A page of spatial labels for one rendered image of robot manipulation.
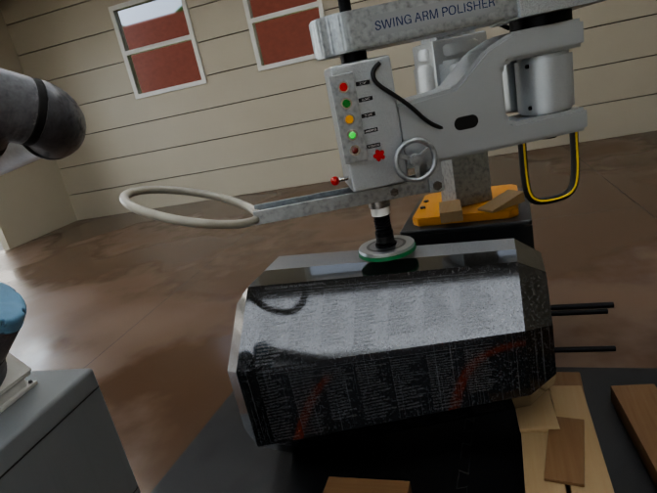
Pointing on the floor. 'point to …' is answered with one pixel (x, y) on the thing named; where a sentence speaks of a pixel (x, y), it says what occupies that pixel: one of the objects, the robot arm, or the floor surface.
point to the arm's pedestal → (63, 439)
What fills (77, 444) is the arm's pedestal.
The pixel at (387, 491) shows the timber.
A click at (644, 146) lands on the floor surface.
